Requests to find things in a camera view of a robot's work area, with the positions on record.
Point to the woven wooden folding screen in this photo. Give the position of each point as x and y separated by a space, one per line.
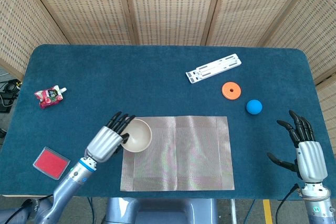
170 6

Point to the blue-grey robot torso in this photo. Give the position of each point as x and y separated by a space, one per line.
162 211

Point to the blue velvet tablecloth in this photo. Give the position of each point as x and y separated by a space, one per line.
118 82

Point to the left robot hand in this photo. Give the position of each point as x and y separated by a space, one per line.
102 142

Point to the white folding stand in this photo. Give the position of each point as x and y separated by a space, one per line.
214 68

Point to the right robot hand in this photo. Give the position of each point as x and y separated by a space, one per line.
311 161

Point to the white table leg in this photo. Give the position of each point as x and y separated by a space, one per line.
233 212

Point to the blue ball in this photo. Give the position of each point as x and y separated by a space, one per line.
253 106

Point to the red stamp pad case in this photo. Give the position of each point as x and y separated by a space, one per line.
52 165

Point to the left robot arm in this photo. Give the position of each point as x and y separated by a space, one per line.
68 184

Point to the beige round bowl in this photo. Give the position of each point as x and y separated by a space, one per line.
139 136

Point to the red drink pouch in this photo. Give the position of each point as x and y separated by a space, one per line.
48 96

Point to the orange disc with hole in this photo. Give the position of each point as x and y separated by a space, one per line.
227 93

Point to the brown woven placemat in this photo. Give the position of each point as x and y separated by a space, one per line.
189 155

